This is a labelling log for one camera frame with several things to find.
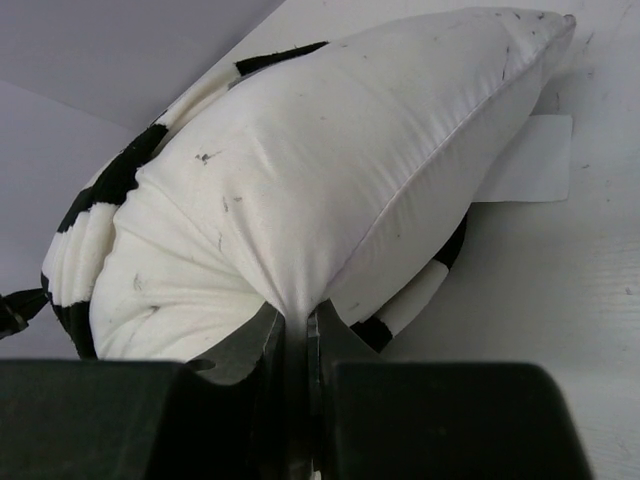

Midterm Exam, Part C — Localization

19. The white pillow care label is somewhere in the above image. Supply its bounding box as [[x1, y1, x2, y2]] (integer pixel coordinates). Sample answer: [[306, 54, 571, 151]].
[[474, 115, 573, 203]]

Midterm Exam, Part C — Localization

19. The white pillow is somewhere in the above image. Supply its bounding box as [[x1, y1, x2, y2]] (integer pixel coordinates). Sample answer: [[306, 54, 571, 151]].
[[90, 8, 576, 361]]

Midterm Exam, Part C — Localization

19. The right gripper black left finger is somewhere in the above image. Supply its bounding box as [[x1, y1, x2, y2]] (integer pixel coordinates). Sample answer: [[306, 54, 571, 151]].
[[188, 303, 286, 479]]

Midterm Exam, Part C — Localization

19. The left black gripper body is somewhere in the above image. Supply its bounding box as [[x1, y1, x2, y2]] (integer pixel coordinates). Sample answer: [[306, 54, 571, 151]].
[[0, 288, 48, 339]]

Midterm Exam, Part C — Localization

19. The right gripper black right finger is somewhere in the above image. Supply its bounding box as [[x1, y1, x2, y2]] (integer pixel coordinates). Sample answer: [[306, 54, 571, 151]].
[[307, 300, 380, 479]]

